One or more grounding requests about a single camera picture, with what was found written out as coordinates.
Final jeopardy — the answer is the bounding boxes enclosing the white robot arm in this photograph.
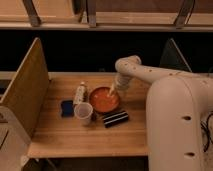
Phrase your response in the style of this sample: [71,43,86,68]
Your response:
[113,55,213,171]

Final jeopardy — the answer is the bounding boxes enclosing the clear plastic cup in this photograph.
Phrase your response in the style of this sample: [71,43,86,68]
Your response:
[74,102,93,126]

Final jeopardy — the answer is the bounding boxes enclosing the left wooden divider panel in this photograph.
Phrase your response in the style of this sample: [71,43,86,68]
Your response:
[0,38,49,145]

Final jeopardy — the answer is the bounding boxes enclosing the small white bottle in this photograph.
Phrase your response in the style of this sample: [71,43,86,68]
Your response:
[73,82,87,105]

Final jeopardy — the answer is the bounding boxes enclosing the black floor cables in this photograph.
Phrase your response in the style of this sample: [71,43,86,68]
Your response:
[200,111,213,153]

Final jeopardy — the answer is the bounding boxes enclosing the blue sponge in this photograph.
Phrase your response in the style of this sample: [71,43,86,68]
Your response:
[61,100,74,117]

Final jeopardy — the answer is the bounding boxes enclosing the right dark divider panel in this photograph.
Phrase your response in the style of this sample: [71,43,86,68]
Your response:
[159,38,192,72]

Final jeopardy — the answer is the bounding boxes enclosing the orange ceramic bowl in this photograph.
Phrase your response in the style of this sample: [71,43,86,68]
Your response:
[89,87,120,113]

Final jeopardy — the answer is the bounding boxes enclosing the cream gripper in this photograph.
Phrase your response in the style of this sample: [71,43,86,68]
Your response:
[109,74,131,96]

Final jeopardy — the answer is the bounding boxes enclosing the black striped box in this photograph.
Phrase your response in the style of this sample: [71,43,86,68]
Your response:
[102,111,129,128]

